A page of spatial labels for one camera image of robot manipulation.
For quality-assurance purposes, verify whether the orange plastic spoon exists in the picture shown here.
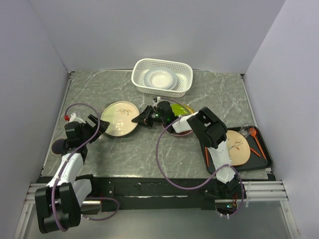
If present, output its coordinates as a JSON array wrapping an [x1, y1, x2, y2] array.
[[249, 127, 266, 159]]

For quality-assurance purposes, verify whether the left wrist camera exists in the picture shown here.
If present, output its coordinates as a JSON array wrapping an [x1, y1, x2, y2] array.
[[64, 112, 85, 123]]

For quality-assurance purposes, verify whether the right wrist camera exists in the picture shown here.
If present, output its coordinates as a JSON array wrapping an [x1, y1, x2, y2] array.
[[152, 96, 161, 107]]

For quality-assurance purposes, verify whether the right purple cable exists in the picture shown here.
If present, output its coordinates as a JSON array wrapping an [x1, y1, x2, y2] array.
[[156, 98, 246, 217]]

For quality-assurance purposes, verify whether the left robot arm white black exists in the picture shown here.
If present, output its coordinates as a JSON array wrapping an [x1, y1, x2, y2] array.
[[34, 113, 110, 234]]

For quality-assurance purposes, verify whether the yellow woven plate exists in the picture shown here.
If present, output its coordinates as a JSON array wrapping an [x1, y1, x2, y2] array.
[[184, 105, 195, 115]]

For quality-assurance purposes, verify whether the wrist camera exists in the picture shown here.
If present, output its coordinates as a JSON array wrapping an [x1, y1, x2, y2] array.
[[64, 112, 85, 123], [152, 96, 161, 107]]

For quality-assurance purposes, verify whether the black plastic tray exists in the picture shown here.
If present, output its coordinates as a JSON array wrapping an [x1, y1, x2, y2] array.
[[204, 125, 273, 176]]

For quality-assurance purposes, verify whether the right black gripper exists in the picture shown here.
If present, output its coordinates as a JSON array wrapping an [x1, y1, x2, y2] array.
[[132, 106, 166, 128]]

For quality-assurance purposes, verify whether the green plastic plate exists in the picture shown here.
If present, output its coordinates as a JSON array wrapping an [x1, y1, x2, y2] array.
[[170, 104, 187, 117]]

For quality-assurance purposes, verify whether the cream plate with branch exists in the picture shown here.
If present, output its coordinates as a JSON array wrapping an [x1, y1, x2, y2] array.
[[101, 101, 140, 137]]

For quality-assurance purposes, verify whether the peach plate with bird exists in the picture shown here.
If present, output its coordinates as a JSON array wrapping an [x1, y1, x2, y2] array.
[[226, 130, 251, 166]]

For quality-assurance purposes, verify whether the white perforated plastic basket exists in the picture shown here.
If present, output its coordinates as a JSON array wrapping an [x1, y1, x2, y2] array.
[[131, 58, 193, 98]]

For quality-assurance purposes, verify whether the clear plastic cup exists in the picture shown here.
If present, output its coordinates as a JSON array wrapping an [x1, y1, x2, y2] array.
[[239, 123, 254, 138]]

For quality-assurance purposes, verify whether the pink plate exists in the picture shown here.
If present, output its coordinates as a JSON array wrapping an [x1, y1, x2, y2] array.
[[166, 130, 193, 137]]

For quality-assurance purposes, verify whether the black base frame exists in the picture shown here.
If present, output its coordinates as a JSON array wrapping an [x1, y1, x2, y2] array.
[[76, 174, 247, 212]]

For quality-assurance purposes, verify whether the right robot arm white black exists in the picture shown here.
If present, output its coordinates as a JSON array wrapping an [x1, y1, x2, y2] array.
[[132, 101, 244, 198]]

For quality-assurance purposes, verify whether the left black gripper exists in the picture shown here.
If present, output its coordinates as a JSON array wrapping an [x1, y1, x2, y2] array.
[[80, 115, 109, 144]]

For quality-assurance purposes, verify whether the orange plastic fork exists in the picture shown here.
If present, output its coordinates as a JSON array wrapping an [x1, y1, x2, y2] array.
[[204, 147, 209, 167]]

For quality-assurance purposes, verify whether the white scalloped deep plate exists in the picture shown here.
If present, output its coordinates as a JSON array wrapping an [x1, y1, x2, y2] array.
[[144, 69, 179, 90]]

